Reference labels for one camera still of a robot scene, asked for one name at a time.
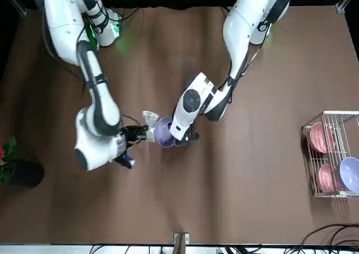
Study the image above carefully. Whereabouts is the black cable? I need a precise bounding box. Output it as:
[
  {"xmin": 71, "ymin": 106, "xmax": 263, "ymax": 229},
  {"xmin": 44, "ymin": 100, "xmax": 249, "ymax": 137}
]
[
  {"xmin": 301, "ymin": 223, "xmax": 359, "ymax": 254},
  {"xmin": 328, "ymin": 229, "xmax": 359, "ymax": 254}
]

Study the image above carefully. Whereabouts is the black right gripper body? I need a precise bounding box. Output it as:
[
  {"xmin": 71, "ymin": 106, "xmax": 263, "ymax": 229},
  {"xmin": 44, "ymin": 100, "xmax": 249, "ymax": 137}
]
[{"xmin": 122, "ymin": 126, "xmax": 142, "ymax": 147}]

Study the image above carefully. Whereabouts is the potted plant black pot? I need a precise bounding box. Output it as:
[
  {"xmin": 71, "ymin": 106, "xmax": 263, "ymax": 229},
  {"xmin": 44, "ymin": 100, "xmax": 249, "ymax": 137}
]
[{"xmin": 0, "ymin": 136, "xmax": 45, "ymax": 188}]

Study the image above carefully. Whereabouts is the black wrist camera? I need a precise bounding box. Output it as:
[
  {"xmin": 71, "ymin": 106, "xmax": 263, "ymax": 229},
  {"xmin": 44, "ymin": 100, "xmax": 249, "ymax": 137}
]
[
  {"xmin": 116, "ymin": 154, "xmax": 137, "ymax": 170},
  {"xmin": 174, "ymin": 128, "xmax": 200, "ymax": 148}
]

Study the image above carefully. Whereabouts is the pink bowl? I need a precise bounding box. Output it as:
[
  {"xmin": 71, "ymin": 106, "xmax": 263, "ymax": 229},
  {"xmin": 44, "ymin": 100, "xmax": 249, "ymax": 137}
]
[
  {"xmin": 317, "ymin": 164, "xmax": 344, "ymax": 193},
  {"xmin": 310, "ymin": 122, "xmax": 337, "ymax": 154}
]

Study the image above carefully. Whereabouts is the white wire dish rack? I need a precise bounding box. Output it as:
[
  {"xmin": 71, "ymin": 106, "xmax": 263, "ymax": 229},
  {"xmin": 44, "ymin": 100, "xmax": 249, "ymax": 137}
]
[{"xmin": 301, "ymin": 110, "xmax": 359, "ymax": 198}]

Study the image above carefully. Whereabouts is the lavender purple bowl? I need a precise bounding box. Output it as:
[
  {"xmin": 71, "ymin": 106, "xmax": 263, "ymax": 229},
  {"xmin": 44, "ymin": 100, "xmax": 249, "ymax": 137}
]
[
  {"xmin": 339, "ymin": 156, "xmax": 359, "ymax": 193},
  {"xmin": 155, "ymin": 116, "xmax": 177, "ymax": 149}
]

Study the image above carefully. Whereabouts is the silver sponge cloth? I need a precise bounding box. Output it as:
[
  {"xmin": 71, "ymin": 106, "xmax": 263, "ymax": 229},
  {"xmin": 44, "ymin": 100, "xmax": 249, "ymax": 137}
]
[{"xmin": 141, "ymin": 110, "xmax": 159, "ymax": 143}]

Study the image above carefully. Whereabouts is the aluminium camera post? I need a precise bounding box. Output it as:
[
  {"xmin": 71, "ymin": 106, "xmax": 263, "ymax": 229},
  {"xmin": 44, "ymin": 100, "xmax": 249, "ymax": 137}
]
[{"xmin": 173, "ymin": 232, "xmax": 190, "ymax": 254}]

